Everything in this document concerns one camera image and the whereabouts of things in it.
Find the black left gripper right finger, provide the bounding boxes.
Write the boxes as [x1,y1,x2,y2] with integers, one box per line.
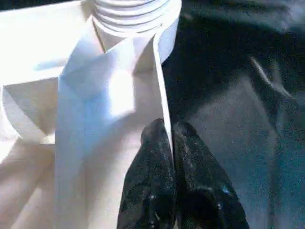
[172,121,250,229]

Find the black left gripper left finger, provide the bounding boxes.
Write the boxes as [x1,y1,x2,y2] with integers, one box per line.
[118,119,177,229]

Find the white plastic table leg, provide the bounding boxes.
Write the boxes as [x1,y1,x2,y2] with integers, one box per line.
[91,0,177,35]

